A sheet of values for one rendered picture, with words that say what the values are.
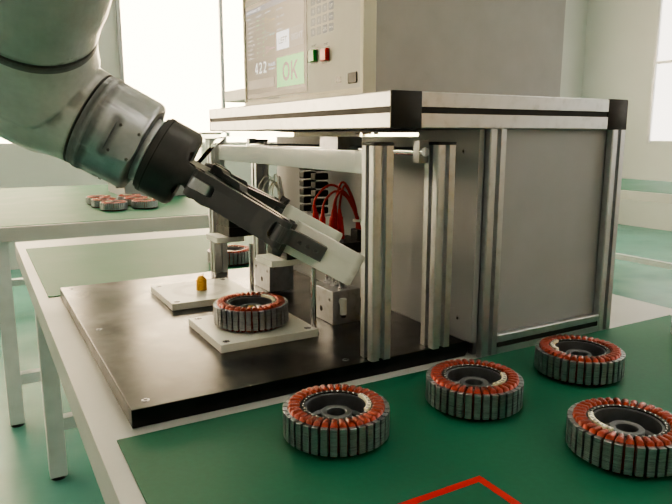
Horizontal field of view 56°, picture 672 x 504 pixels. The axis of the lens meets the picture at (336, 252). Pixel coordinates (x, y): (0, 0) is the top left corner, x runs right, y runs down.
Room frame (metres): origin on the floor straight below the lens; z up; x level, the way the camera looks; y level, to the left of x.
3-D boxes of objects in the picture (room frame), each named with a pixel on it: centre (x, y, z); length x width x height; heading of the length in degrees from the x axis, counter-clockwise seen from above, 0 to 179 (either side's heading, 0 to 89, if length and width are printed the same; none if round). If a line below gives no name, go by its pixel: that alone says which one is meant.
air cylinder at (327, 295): (0.99, 0.00, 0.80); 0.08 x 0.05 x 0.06; 30
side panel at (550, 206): (0.94, -0.32, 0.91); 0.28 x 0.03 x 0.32; 120
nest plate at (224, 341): (0.92, 0.13, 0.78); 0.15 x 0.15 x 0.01; 30
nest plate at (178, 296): (1.13, 0.25, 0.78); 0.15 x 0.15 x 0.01; 30
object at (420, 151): (1.11, 0.03, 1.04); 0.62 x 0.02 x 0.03; 30
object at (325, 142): (1.03, -0.01, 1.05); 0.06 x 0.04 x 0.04; 30
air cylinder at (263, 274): (1.20, 0.12, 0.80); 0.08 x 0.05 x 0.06; 30
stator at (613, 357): (0.80, -0.32, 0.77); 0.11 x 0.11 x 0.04
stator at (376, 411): (0.62, 0.00, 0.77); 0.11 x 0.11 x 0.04
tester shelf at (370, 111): (1.18, -0.09, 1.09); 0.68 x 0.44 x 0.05; 30
